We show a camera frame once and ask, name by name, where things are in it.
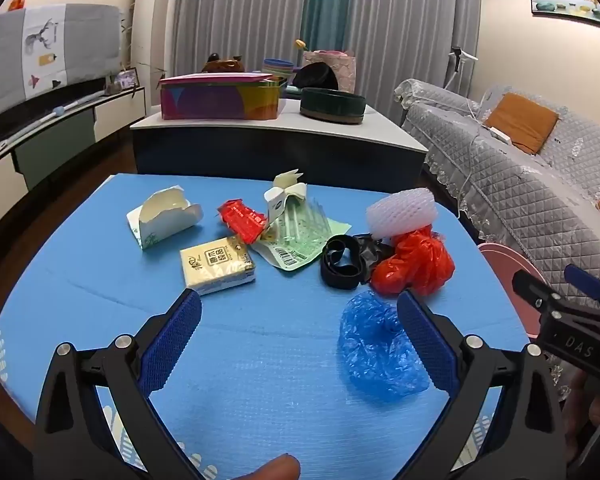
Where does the torn white carton box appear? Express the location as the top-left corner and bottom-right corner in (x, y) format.
(126, 186), (204, 251)

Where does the white top coffee table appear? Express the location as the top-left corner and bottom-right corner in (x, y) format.
(130, 97), (429, 193)

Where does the white television cabinet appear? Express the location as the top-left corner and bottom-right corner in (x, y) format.
(0, 85), (147, 221)

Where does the colourful tin box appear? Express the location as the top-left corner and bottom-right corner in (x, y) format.
(159, 72), (287, 121)

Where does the red snack packet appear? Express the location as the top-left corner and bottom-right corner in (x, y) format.
(216, 199), (270, 245)

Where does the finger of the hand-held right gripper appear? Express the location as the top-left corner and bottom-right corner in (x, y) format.
(564, 264), (600, 318)
(511, 270), (568, 322)

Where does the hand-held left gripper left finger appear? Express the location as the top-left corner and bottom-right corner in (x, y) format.
(34, 287), (203, 480)

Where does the black round lid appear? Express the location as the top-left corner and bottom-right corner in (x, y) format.
(291, 61), (341, 93)

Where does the pink plastic bin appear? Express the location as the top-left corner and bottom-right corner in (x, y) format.
(477, 242), (548, 341)

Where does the blue patterned tablecloth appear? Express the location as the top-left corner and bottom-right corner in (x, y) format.
(0, 172), (531, 480)

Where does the small torn white carton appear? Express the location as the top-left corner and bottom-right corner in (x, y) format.
(263, 169), (308, 223)

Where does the grey curtain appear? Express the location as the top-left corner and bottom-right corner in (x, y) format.
(342, 0), (482, 121)
(166, 0), (313, 78)

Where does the white and blue stick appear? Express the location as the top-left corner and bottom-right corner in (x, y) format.
(7, 91), (103, 138)

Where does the blue plastic bag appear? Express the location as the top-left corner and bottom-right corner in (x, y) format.
(337, 290), (431, 403)

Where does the black elastic strap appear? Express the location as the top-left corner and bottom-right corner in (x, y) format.
(320, 232), (396, 292)

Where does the white standing air conditioner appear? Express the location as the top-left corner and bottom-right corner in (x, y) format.
(132, 0), (176, 106)

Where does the white foam fruit net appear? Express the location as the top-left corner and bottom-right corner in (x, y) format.
(365, 186), (438, 241)

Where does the teal curtain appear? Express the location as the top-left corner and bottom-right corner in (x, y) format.
(302, 0), (353, 68)

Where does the person's right hand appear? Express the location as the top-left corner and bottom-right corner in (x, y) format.
(562, 367), (600, 468)

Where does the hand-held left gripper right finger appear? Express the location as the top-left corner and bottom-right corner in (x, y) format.
(396, 288), (567, 480)

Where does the grey television dust cover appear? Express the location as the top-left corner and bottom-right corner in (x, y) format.
(0, 2), (122, 126)

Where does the pink woven basket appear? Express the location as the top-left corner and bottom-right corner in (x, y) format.
(302, 50), (356, 95)

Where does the white floor stand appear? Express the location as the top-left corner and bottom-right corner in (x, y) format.
(447, 46), (479, 96)

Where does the brown teapot ornament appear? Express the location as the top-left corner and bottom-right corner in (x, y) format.
(201, 53), (244, 74)

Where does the dark green round container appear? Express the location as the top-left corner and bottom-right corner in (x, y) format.
(300, 87), (367, 125)

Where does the grey quilted sofa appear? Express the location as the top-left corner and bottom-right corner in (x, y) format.
(394, 79), (600, 406)

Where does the stack of colourful bowls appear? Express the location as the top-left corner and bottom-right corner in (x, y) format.
(262, 58), (295, 81)

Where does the black television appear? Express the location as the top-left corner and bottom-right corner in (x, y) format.
(0, 77), (111, 148)

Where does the green plastic blister package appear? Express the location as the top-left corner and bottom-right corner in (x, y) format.
(254, 195), (353, 273)

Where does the yellow tissue pack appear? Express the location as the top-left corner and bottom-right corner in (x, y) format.
(180, 235), (257, 296)

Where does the small photo frame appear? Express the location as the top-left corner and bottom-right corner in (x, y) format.
(115, 67), (141, 90)

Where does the red plastic bag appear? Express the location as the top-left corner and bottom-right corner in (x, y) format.
(370, 226), (456, 298)

